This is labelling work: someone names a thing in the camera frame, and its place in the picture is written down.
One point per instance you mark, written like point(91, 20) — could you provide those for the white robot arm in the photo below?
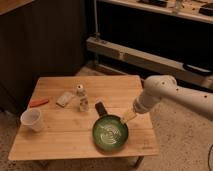
point(160, 87)

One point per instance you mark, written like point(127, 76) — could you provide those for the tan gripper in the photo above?
point(128, 115)

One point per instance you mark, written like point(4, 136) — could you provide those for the clear plastic cup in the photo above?
point(33, 119)

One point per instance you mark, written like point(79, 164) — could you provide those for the wooden low table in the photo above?
point(67, 133)

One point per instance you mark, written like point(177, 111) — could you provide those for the green ceramic bowl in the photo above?
point(109, 133)

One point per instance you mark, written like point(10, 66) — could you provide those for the orange carrot toy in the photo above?
point(35, 103)

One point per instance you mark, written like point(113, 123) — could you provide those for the metal shelf rack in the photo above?
point(143, 59)

